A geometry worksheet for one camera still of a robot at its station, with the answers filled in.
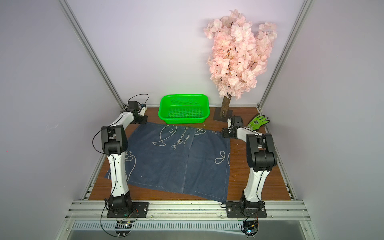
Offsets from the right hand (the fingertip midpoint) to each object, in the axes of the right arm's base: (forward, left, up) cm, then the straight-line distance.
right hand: (229, 130), depth 102 cm
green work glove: (+8, -23, -1) cm, 24 cm away
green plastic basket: (+21, +34, -1) cm, 40 cm away
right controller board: (-55, -5, -4) cm, 55 cm away
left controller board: (-57, +58, -5) cm, 81 cm away
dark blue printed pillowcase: (-22, +26, -2) cm, 34 cm away
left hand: (+10, +63, 0) cm, 64 cm away
